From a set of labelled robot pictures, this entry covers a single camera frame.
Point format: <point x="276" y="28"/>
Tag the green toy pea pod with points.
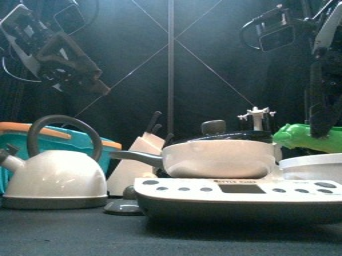
<point x="298" y="138"/>

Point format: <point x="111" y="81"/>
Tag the white toy faucet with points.
<point x="257" y="118"/>

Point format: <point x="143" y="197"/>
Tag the white toy bowl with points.
<point x="312" y="166"/>

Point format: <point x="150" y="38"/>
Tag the black pot lid grey knob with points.
<point x="222" y="135"/>

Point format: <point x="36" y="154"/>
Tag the white toy knife block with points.
<point x="134" y="163"/>

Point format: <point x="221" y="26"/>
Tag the white toy stove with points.
<point x="241" y="200"/>

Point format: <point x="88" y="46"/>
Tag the small grey lid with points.
<point x="122" y="205"/>

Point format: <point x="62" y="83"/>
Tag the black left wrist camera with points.
<point x="68" y="18"/>

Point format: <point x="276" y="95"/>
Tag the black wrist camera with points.
<point x="276" y="31"/>
<point x="68" y="18"/>

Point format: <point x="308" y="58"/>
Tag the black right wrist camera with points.
<point x="276" y="31"/>

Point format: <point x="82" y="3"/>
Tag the grey vertical frame pole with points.
<point x="170" y="66"/>

